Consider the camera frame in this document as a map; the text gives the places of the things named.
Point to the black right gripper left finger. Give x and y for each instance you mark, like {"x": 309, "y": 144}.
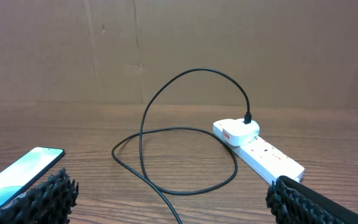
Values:
{"x": 48, "y": 203}

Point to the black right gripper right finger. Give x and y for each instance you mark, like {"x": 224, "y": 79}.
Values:
{"x": 293, "y": 203}

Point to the smartphone with teal screen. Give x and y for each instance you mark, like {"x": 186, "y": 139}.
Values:
{"x": 20, "y": 175}

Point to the white charger plug adapter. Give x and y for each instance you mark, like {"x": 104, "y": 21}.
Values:
{"x": 237, "y": 133}

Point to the white power extension strip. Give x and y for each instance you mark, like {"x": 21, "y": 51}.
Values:
{"x": 265, "y": 159}

